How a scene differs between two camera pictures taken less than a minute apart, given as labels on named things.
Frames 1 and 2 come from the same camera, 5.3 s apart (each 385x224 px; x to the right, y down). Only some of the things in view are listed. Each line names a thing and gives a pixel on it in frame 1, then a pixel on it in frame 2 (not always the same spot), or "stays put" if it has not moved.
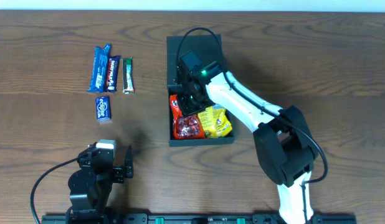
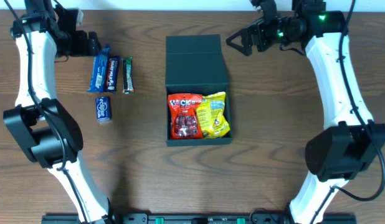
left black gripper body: (119, 174) -> (75, 46)
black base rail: (195, 219) stays put
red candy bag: (184, 127) stays put
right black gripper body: (187, 104) -> (262, 35)
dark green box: (208, 48) stays put
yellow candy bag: (214, 121) stays put
